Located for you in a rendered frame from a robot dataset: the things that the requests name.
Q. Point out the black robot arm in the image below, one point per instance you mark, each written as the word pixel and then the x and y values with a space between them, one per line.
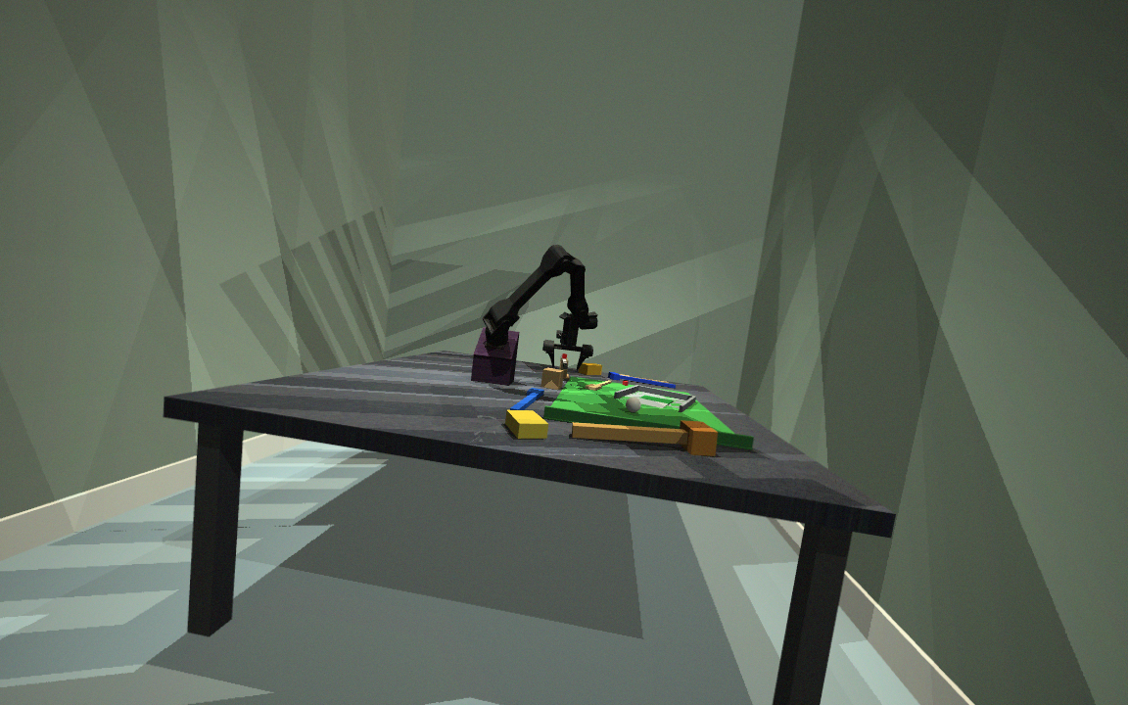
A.
pixel 554 262

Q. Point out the green rectangular mat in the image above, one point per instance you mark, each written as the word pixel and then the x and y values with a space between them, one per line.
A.
pixel 575 396

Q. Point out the yellow rectangular block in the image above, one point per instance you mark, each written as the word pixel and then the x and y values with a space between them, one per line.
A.
pixel 526 424

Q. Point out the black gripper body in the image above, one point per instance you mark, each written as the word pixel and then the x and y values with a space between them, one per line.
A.
pixel 568 343

